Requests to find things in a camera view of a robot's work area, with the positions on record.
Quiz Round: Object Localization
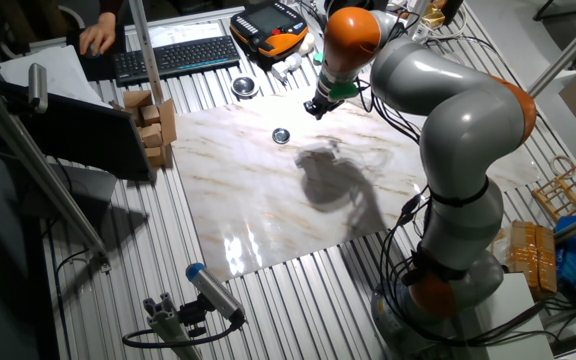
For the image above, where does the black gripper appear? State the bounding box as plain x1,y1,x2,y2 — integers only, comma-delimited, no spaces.
302,85,344,121

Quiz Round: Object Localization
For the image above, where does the person's hand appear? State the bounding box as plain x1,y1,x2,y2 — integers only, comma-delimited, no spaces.
78,11,118,57

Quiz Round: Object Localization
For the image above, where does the white power adapter plug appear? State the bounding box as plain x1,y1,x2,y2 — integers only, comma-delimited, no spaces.
271,52,303,84

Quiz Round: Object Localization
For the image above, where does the white egg shaped object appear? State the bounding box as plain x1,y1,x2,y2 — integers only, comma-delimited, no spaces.
297,32,316,56

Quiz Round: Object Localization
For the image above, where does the orange black teach pendant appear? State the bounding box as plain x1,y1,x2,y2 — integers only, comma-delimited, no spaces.
229,1,310,59

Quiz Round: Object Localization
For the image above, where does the marble pattern sheet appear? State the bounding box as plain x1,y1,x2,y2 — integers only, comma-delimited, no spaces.
170,79,542,282

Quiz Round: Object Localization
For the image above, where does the black keyboard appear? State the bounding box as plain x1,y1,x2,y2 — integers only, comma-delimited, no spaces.
113,34,242,88

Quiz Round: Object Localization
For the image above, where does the white printed document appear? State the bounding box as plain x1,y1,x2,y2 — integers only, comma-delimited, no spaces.
145,22,225,50

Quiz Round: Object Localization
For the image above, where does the gold crumpled foil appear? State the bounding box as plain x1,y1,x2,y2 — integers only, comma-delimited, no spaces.
421,3,448,30

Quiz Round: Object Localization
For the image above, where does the cardboard box with wooden blocks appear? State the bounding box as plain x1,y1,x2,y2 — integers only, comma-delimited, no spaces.
110,89,179,170

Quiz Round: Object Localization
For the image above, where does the black mouse pad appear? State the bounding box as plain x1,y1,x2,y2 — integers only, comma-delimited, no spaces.
66,23,128,82

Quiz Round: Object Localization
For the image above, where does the black monitor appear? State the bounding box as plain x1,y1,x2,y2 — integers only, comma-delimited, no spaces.
0,78,155,182

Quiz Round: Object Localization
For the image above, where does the diagonal aluminium bar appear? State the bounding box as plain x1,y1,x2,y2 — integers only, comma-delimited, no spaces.
526,4,576,97

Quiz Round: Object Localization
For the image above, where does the tan cardboard box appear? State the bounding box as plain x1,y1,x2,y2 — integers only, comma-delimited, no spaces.
502,219,559,301

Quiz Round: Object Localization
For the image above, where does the small wooden rack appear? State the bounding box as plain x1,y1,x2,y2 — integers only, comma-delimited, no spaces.
531,154,576,222

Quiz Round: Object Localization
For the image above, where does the white paper stack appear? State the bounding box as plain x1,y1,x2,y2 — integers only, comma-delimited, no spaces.
0,44,112,109

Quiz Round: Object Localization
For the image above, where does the white box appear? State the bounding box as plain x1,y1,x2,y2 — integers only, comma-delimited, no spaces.
460,272,557,360

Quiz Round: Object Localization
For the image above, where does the green gripper mount adapter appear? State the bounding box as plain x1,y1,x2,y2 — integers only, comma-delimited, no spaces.
312,50,360,101

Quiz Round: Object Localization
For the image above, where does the short aluminium post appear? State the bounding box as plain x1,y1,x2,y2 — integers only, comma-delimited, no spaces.
406,0,432,26

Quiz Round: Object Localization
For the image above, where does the black cable bundle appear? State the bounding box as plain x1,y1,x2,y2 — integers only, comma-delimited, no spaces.
356,14,559,350

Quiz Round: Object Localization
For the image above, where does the tall aluminium post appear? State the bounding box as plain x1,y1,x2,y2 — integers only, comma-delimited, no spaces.
127,0,165,106

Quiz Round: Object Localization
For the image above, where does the silver camera with blue tip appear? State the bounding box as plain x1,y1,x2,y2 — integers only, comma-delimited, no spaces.
185,262,247,325

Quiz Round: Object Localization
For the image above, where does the aluminium extrusion camera stand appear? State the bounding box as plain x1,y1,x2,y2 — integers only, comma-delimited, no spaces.
142,292,204,360

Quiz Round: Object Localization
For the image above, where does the black camera cable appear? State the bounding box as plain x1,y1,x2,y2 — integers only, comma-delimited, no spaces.
121,319,245,350

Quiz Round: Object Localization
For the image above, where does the long aluminium frame bar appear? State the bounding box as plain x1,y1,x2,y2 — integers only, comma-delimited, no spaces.
0,69,113,274

